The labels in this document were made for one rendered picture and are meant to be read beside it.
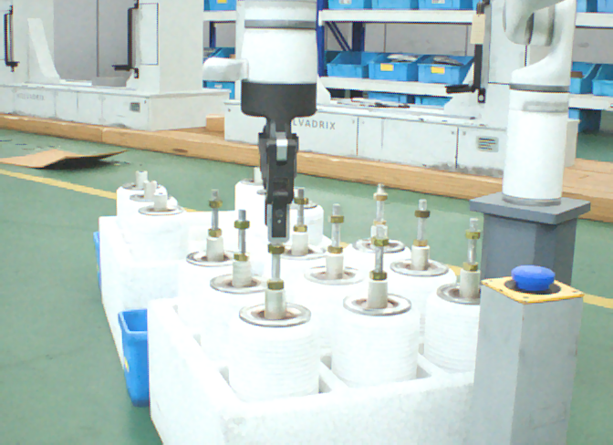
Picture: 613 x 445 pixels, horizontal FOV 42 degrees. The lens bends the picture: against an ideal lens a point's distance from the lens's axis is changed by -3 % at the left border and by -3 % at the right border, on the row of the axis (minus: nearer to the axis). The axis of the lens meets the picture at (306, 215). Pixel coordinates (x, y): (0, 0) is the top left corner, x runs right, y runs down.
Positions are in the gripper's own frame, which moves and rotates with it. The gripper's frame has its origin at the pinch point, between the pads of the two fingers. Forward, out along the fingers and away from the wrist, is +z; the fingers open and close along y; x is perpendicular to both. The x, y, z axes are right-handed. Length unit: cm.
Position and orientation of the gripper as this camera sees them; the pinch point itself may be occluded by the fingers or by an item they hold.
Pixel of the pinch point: (276, 222)
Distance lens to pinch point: 84.3
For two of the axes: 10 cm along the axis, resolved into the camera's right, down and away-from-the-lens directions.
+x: -10.0, 0.0, -0.9
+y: -0.9, -2.1, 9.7
